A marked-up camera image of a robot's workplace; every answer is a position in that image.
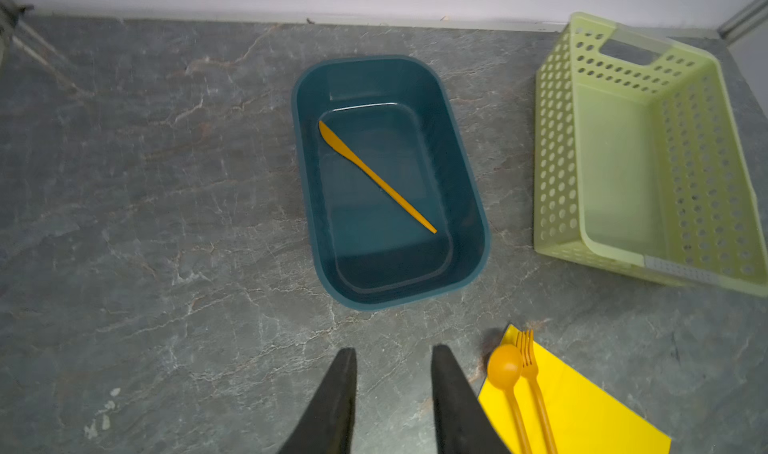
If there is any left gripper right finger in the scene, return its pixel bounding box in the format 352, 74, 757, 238
431, 345, 509, 454

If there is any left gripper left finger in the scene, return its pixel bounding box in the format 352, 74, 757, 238
279, 348, 357, 453

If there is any orange plastic fork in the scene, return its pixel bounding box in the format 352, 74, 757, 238
515, 330, 558, 454

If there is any orange plastic knife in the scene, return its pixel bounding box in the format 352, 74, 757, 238
318, 121, 437, 234

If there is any light green perforated basket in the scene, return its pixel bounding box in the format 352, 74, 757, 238
533, 12, 767, 297

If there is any dark teal plastic tub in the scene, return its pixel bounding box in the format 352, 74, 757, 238
292, 55, 490, 311

